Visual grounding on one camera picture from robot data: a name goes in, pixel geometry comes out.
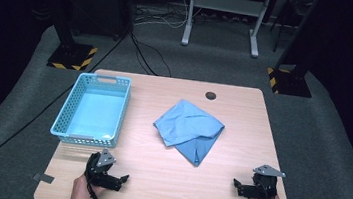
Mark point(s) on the black stand with striped base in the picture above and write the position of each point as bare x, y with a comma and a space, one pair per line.
288, 82
72, 55

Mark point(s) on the white metal desk frame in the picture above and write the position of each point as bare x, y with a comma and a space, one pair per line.
229, 4

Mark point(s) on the person's left hand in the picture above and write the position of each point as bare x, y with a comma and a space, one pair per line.
81, 194

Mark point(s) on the light blue plastic basket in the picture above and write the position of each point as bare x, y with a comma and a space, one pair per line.
96, 110

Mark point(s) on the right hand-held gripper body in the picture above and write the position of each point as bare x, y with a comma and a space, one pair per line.
261, 189

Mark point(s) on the black cabinet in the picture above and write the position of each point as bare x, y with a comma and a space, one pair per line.
102, 0

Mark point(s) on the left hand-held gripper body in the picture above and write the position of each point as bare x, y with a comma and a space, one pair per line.
98, 174

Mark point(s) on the blue collared shirt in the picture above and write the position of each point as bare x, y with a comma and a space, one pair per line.
188, 127

